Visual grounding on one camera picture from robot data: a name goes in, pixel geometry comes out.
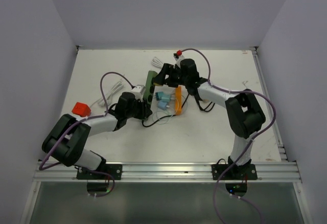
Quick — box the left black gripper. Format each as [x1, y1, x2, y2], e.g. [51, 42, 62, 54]
[125, 97, 152, 120]

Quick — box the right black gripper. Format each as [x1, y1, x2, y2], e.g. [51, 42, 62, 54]
[152, 63, 189, 88]

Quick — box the light blue plug adapter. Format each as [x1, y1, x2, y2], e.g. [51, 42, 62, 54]
[157, 100, 168, 110]

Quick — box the green power strip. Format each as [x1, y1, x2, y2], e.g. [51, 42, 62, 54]
[143, 71, 157, 105]

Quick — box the teal plug adapter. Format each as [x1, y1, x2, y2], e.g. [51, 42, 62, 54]
[161, 94, 171, 102]
[155, 92, 164, 100]

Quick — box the orange power strip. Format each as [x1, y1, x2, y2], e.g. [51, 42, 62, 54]
[175, 86, 182, 116]

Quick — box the red cube plug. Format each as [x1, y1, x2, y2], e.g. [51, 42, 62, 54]
[72, 102, 91, 117]

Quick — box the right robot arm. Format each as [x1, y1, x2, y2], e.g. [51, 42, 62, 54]
[152, 58, 266, 180]

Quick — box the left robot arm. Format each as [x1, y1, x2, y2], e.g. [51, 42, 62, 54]
[39, 92, 152, 180]

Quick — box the thin light blue cable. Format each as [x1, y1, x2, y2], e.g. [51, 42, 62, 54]
[152, 95, 189, 125]

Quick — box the white bundled cable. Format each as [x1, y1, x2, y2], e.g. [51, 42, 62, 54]
[151, 57, 164, 69]

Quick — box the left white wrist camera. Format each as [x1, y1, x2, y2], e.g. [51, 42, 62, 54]
[131, 85, 146, 100]

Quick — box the black power cord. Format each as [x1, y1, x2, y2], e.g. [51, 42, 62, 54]
[142, 88, 218, 128]

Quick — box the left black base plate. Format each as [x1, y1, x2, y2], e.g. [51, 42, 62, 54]
[76, 163, 123, 180]

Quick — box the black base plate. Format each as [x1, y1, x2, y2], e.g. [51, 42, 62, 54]
[76, 163, 123, 180]
[211, 164, 258, 181]

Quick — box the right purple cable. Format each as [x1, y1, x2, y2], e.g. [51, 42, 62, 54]
[182, 48, 277, 224]

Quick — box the purple cable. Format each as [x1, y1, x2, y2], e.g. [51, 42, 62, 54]
[182, 48, 277, 224]
[39, 72, 136, 198]

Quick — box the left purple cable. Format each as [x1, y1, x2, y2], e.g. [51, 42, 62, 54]
[39, 72, 136, 198]

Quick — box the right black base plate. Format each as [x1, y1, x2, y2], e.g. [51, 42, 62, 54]
[211, 164, 258, 181]

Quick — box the aluminium frame rail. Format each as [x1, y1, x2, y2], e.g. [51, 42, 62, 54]
[33, 162, 301, 183]

